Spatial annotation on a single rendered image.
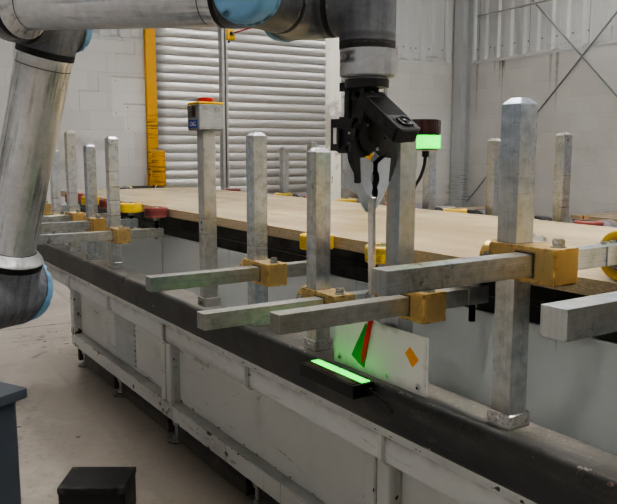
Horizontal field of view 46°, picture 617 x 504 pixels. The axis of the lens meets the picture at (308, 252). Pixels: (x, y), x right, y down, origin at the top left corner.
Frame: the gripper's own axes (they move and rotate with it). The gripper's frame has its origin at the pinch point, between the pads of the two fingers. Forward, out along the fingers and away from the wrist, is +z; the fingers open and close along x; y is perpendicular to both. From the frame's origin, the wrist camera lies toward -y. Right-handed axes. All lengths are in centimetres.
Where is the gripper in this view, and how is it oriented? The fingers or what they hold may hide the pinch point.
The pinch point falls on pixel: (373, 204)
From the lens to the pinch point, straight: 120.0
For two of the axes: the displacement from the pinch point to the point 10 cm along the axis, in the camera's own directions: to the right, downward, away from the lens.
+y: -5.5, -1.3, 8.2
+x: -8.3, 0.8, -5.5
